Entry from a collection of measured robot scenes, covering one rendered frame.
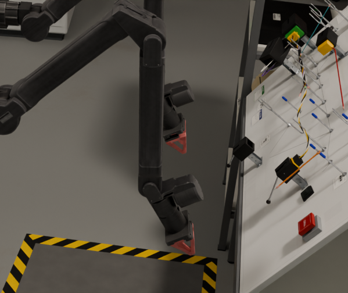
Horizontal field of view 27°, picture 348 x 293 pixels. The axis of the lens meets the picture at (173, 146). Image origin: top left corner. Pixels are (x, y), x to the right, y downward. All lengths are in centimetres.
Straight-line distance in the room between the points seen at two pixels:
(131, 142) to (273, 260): 234
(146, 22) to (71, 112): 301
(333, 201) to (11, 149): 253
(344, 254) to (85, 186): 184
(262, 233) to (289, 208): 11
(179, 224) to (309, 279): 59
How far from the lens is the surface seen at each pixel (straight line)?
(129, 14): 153
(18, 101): 164
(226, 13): 615
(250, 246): 217
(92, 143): 422
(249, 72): 302
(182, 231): 183
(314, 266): 232
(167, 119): 223
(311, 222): 193
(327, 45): 248
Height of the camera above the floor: 228
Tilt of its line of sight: 33 degrees down
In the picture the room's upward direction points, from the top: 6 degrees clockwise
